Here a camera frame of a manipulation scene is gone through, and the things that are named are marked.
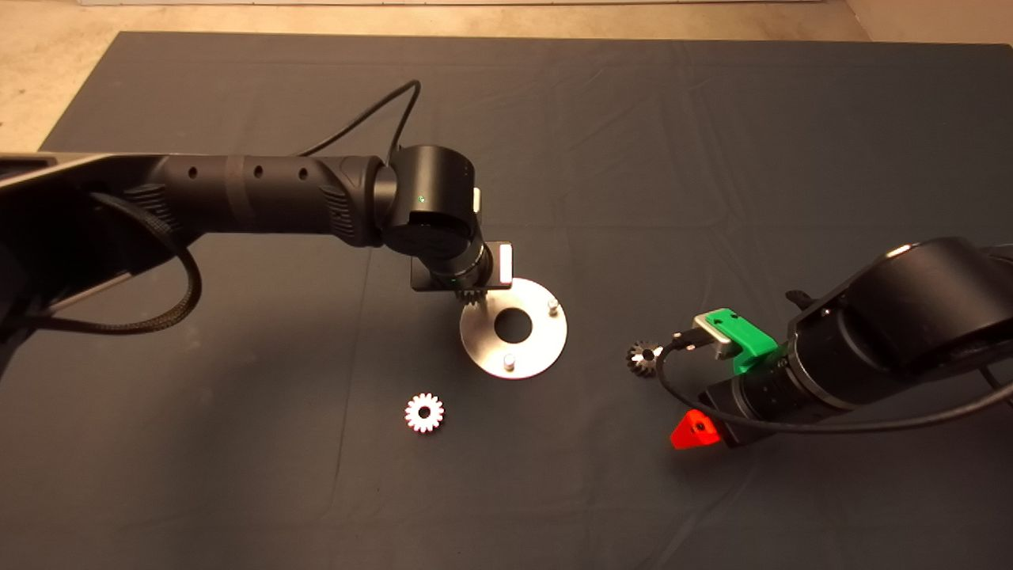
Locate green right camera mount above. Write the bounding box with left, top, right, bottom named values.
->
left=707, top=309, right=779, bottom=376

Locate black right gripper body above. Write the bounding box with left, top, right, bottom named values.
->
left=700, top=351, right=818, bottom=449

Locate dark bevel gear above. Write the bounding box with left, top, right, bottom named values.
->
left=627, top=340, right=664, bottom=378

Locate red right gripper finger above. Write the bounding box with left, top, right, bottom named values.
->
left=670, top=409, right=723, bottom=450

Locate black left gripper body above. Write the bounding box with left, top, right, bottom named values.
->
left=410, top=240, right=501, bottom=294

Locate silver right camera box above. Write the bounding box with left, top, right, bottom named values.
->
left=693, top=311, right=737, bottom=361

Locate dark grey table cloth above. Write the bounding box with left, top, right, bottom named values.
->
left=0, top=32, right=1013, bottom=570

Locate round metal carrier plate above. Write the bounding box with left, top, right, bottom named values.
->
left=460, top=277, right=569, bottom=380

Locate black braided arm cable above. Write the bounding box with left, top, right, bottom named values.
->
left=16, top=192, right=203, bottom=336

